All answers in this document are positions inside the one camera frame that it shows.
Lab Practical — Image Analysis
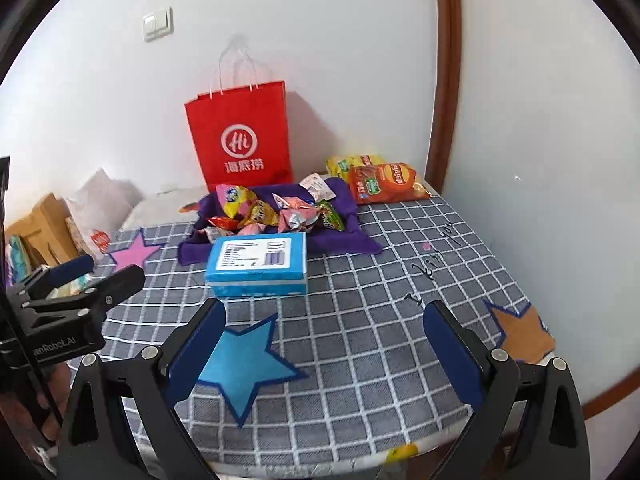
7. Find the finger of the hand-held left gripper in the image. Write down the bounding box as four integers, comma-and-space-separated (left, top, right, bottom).
10, 254, 96, 301
30, 265, 147, 318

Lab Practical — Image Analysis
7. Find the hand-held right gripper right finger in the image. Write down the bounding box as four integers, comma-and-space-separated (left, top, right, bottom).
422, 300, 593, 480

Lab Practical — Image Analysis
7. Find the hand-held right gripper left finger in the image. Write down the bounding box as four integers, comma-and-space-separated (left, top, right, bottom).
56, 297, 228, 480

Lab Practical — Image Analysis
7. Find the yellow pink snack packet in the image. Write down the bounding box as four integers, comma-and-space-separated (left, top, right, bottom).
216, 185, 256, 218

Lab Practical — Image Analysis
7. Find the purple felt tray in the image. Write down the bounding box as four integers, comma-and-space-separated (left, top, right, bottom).
178, 177, 383, 266

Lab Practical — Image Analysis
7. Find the green snack packet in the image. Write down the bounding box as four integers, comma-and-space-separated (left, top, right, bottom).
315, 200, 347, 232

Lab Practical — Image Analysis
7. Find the white red snack packet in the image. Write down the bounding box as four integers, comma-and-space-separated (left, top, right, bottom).
299, 172, 337, 202

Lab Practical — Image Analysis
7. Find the person's left hand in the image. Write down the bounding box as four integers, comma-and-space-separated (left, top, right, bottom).
36, 360, 76, 423

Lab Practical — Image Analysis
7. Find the white plastic bag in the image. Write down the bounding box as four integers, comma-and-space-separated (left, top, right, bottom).
65, 167, 141, 261

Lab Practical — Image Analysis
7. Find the blue cardboard box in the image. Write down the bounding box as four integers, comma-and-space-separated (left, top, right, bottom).
205, 232, 308, 298

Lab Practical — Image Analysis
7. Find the orange chips bag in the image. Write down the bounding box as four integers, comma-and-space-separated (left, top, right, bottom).
346, 162, 432, 206

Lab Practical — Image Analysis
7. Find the red paper bag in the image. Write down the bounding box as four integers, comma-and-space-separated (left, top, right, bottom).
184, 34, 295, 192

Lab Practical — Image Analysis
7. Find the yellow chips bag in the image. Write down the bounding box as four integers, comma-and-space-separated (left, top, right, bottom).
326, 154, 386, 181

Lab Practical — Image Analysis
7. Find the white light switch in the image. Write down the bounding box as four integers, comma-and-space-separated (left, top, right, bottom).
142, 6, 173, 42

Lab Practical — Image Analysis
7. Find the brown wooden door frame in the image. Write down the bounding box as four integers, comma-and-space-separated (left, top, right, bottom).
425, 0, 463, 196

